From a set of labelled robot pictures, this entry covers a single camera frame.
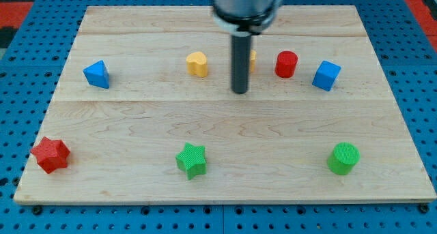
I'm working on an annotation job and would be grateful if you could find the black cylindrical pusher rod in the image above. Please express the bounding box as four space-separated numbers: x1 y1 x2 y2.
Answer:
231 35 251 94

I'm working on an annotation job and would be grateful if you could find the yellow hexagon block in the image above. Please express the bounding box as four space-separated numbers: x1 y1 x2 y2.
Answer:
249 50 257 73

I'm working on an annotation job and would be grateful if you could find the light wooden board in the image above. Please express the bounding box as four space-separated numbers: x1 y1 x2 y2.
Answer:
14 5 436 205

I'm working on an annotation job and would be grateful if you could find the yellow heart block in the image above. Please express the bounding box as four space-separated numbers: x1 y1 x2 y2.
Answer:
186 51 208 78

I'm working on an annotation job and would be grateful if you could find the red cylinder block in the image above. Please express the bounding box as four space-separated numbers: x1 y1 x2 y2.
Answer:
275 51 298 78

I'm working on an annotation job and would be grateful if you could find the blue cube block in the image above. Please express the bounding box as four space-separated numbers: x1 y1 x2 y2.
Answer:
312 61 341 91

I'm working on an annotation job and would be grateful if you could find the green star block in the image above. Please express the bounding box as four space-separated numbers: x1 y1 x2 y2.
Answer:
175 143 207 180

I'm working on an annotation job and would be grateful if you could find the blue triangle block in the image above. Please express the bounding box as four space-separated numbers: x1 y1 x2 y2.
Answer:
83 60 110 89

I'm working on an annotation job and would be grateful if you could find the green cylinder block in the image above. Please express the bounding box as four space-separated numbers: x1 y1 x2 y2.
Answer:
327 142 361 175

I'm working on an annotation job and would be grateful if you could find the red star block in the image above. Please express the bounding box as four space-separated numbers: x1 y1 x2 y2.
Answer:
31 136 70 174

